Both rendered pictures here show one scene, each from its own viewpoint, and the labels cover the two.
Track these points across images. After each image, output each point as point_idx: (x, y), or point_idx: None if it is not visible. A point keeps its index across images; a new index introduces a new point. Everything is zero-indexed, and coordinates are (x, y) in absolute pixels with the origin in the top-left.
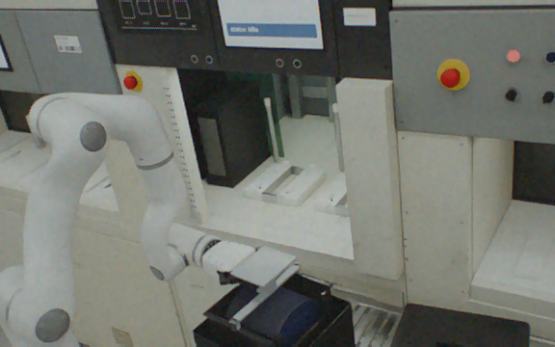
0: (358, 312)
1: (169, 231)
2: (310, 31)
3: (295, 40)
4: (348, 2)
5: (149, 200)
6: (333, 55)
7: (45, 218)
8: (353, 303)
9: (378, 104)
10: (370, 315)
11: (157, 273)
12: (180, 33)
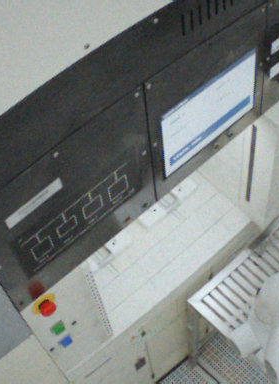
0: (270, 249)
1: (249, 341)
2: (245, 102)
3: (232, 118)
4: (273, 62)
5: (268, 334)
6: (258, 105)
7: None
8: (257, 249)
9: None
10: (276, 242)
11: None
12: (113, 210)
